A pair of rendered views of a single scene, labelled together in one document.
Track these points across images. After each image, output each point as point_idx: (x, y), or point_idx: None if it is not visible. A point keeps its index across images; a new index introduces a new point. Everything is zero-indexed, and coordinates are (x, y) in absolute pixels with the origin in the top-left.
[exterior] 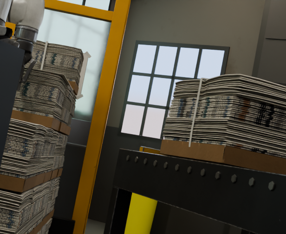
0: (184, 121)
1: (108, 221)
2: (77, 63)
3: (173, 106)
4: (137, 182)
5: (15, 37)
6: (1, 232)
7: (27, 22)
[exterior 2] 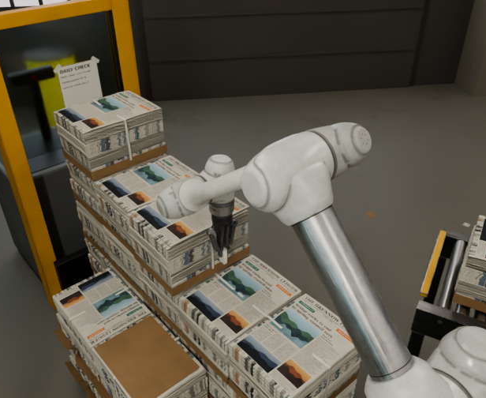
0: None
1: (412, 351)
2: (162, 124)
3: (468, 272)
4: None
5: (216, 215)
6: None
7: (229, 198)
